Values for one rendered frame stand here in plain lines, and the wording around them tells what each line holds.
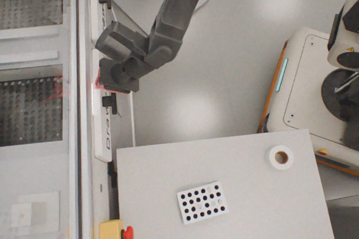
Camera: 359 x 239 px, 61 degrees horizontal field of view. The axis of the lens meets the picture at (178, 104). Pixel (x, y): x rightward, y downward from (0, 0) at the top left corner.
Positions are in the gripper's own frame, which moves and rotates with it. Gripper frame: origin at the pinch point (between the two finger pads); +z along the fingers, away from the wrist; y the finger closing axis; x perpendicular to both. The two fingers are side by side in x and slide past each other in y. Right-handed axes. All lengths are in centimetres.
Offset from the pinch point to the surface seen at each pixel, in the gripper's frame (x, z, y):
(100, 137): 13.5, -0.2, 0.4
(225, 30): -69, 33, -101
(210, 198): 29.3, -8.0, -28.0
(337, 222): 44, -4, -117
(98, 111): 6.7, 0.2, 1.0
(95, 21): -19.0, 0.6, 1.7
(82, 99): 5.5, -3.0, 6.7
